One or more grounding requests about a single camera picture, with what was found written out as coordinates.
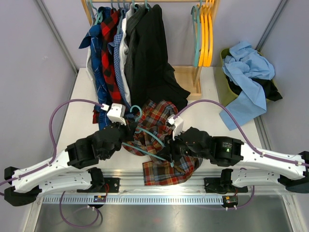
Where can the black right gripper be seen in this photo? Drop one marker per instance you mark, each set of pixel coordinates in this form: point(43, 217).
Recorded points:
point(170, 149)

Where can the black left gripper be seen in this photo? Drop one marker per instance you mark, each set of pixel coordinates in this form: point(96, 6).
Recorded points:
point(129, 129)

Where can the brown red plaid shirt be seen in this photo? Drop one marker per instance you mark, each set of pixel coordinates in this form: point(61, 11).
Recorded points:
point(155, 174)

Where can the teal plastic hanger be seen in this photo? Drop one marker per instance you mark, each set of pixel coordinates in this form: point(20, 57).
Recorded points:
point(151, 130)

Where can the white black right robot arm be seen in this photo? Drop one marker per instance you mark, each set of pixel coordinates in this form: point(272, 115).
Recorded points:
point(242, 166)

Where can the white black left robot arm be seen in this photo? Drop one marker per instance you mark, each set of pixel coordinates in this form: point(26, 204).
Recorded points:
point(74, 168)

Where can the yellow plastic hanger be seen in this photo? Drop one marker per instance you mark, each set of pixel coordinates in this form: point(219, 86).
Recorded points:
point(211, 3)
point(202, 49)
point(206, 32)

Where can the white shirt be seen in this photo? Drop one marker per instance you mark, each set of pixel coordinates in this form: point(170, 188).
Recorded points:
point(133, 16)

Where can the light blue shirt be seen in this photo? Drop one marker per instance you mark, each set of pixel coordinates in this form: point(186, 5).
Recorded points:
point(242, 66)

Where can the blue checked shirt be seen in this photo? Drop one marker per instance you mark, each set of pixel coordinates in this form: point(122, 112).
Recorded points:
point(119, 49)

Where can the dark blue striped shirt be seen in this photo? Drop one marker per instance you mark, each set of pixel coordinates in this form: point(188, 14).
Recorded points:
point(94, 41)

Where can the red black plaid shirt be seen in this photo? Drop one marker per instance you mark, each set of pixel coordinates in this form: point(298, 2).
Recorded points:
point(110, 19)

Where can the teal empty hanger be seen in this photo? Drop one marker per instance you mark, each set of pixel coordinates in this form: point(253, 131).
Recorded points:
point(195, 13)

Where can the green laundry bin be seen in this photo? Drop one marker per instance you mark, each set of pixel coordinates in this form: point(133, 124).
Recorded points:
point(225, 94)

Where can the wooden clothes rack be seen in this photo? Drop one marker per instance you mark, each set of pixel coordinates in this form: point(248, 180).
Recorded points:
point(189, 76)

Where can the black garment in bin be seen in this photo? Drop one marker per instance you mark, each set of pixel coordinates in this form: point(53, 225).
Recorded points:
point(271, 91)

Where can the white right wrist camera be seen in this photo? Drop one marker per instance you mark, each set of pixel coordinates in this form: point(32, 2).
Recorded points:
point(176, 123)

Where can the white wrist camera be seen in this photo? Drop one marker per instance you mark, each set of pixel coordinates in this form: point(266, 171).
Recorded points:
point(176, 123)
point(115, 113)

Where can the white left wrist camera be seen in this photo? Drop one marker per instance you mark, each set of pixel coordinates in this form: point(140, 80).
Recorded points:
point(115, 113)

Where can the aluminium mounting rail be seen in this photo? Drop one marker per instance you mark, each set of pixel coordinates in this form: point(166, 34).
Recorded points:
point(169, 186)

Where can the slotted grey cable duct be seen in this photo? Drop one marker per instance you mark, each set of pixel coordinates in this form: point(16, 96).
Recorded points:
point(135, 199)

